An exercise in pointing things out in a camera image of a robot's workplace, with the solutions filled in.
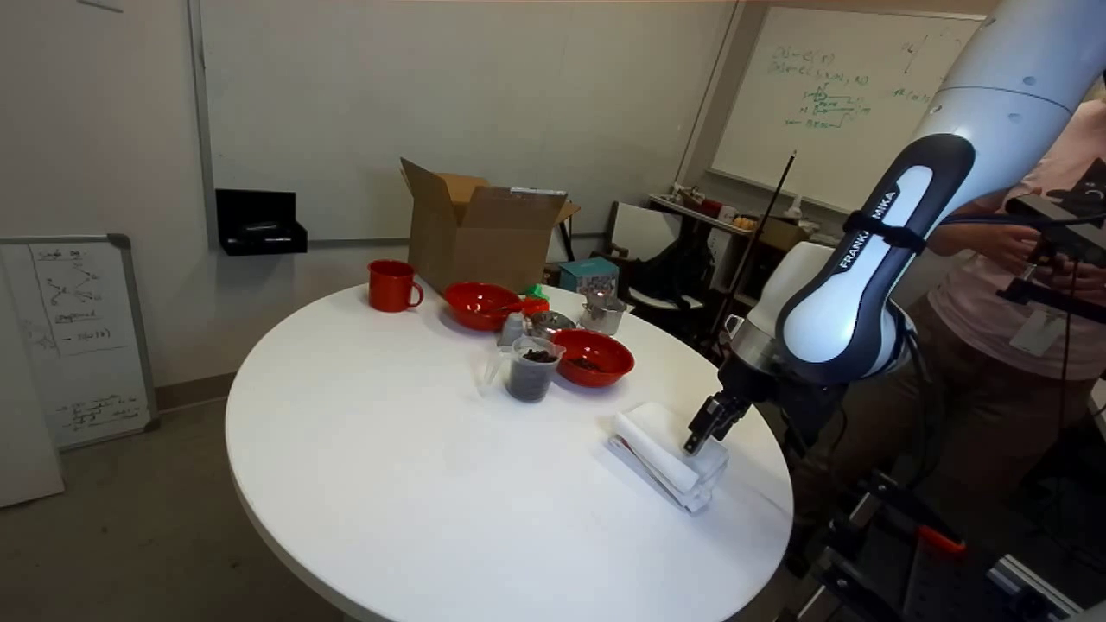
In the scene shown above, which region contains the black frame with red handle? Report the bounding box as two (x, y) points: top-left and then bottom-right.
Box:
(791, 470), (1106, 622)

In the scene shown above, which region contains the long dark stick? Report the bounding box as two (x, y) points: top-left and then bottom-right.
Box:
(705, 153), (802, 341)

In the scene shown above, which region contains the black camera stand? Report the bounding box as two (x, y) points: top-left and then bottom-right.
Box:
(994, 160), (1106, 324)

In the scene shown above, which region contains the large blank wall whiteboard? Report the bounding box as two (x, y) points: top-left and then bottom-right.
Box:
(188, 0), (745, 248)

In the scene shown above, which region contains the clear cup with dark beans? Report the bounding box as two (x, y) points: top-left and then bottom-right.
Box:
(502, 341), (562, 405)

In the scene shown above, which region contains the red mug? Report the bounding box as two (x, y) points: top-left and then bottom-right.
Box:
(367, 256), (430, 315)

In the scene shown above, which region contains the person in pink shirt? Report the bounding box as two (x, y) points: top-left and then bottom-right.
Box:
(791, 98), (1106, 581)

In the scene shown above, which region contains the empty red bowl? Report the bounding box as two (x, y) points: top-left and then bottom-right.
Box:
(441, 281), (525, 334)

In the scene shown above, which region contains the black chair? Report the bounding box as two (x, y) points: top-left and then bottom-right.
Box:
(602, 202), (705, 338)

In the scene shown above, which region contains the clear empty glass cup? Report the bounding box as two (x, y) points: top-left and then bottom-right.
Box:
(576, 281), (635, 338)

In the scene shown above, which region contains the open cardboard box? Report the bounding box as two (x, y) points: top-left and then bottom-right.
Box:
(398, 156), (576, 299)

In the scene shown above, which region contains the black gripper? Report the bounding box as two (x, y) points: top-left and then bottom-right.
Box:
(680, 362), (775, 460)

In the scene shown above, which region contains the small red green bottle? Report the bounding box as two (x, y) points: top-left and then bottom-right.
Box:
(519, 281), (552, 324)

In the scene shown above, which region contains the black case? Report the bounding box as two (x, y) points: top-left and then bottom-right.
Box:
(211, 186), (311, 259)

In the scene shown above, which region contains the white towel with red stripes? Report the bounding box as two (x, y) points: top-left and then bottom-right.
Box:
(602, 401), (733, 520)

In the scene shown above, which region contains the cluttered shelf unit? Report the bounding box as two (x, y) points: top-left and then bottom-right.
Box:
(650, 186), (857, 375)

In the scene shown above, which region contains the teal box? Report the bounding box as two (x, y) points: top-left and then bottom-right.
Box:
(556, 256), (623, 293)

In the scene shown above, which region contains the red bowl with dark beans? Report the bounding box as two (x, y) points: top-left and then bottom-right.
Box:
(549, 324), (640, 390)

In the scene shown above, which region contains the small framed whiteboard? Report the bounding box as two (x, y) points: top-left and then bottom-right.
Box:
(0, 232), (162, 455)

